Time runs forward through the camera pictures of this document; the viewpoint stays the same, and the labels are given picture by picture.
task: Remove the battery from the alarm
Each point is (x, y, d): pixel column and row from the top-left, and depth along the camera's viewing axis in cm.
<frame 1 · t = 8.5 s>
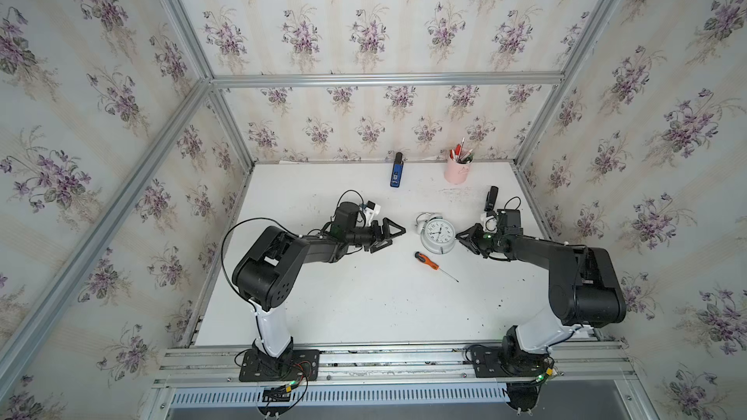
left hand: (400, 240, 86), fingers open
right hand: (460, 237, 95), fingers closed
white twin bell alarm clock: (438, 234, 95), point 5 cm above the table
orange handled screwdriver: (434, 265, 93), on the table
blue black stapler: (397, 173, 113), point 5 cm above the table
pink pen cup: (457, 173, 115), point 4 cm above the table
black stapler: (491, 196, 109), point 3 cm above the table
red pen in cup: (457, 151, 112), point 12 cm above the table

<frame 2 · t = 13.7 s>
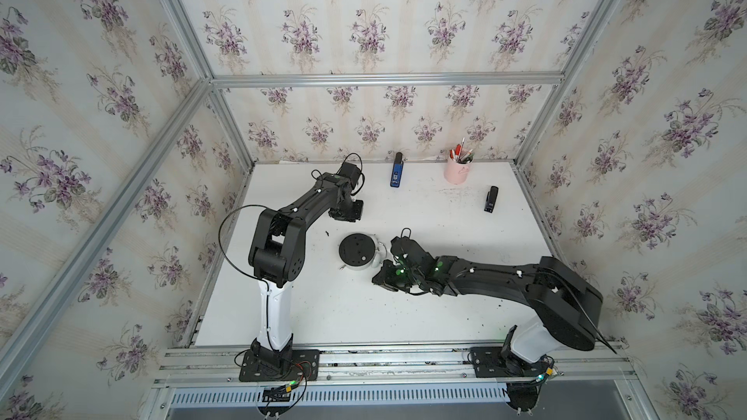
left hand: (356, 219, 97), fingers closed
right hand: (372, 282, 81), fingers closed
white twin bell alarm clock: (361, 252, 91), point 5 cm above the table
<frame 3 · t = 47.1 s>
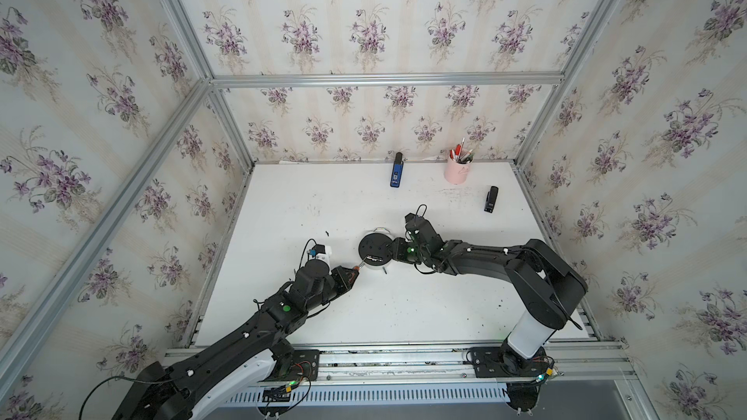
left hand: (365, 278, 78), fingers closed
right hand: (389, 256, 90), fingers open
white twin bell alarm clock: (373, 249, 92), point 5 cm above the table
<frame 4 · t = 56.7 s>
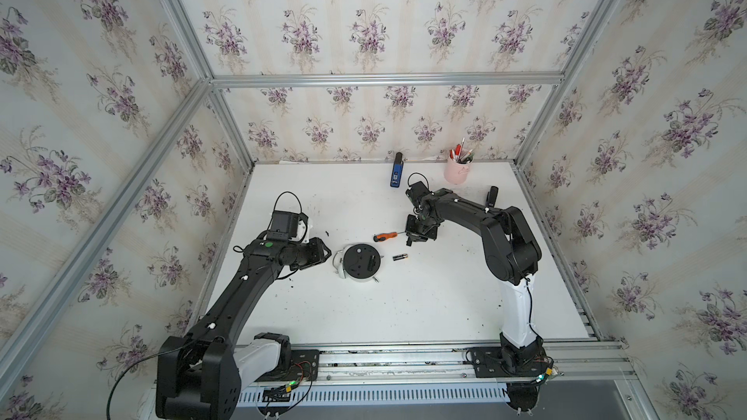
left hand: (329, 254, 81), fingers open
right hand: (413, 238, 98), fingers closed
white twin bell alarm clock: (357, 262, 90), point 4 cm above the table
black gold AA battery: (400, 257, 94), on the table
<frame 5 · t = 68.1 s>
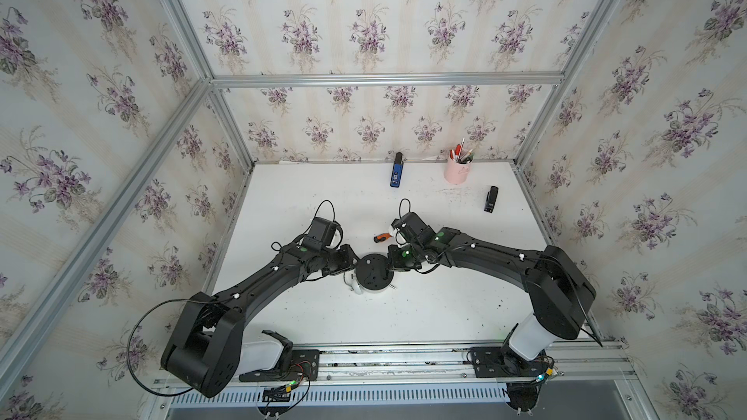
left hand: (361, 264, 83), fingers open
right hand: (386, 266, 84), fingers closed
white twin bell alarm clock: (371, 274, 86), point 6 cm above the table
